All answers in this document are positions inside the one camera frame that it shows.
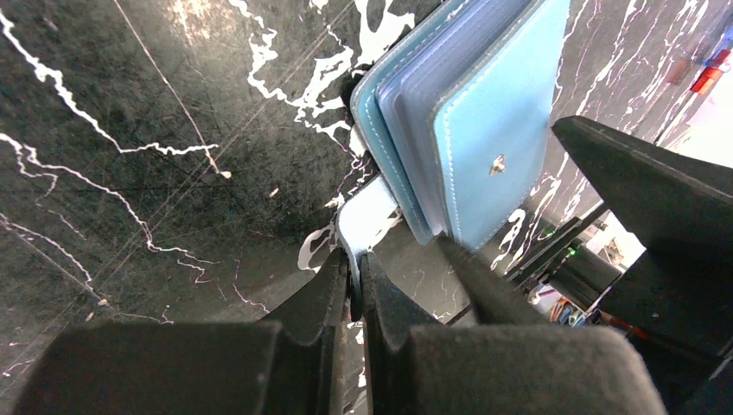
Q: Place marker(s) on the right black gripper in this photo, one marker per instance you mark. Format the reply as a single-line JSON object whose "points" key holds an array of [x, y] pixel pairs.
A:
{"points": [[676, 310]]}

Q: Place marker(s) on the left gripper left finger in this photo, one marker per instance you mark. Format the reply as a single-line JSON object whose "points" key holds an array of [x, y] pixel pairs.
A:
{"points": [[283, 363]]}

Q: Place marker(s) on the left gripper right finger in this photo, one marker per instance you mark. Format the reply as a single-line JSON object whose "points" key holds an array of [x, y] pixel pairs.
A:
{"points": [[511, 362]]}

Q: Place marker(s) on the blue leather card holder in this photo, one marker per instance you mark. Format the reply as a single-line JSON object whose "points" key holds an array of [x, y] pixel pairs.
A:
{"points": [[456, 117]]}

